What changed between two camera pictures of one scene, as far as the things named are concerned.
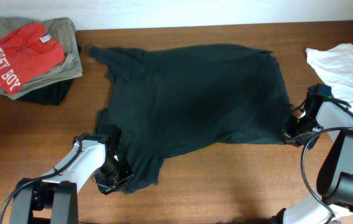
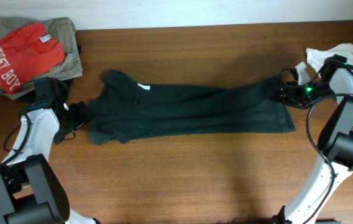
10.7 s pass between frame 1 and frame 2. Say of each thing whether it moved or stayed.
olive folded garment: stayed
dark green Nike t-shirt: moved
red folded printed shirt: stayed
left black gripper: moved
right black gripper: moved
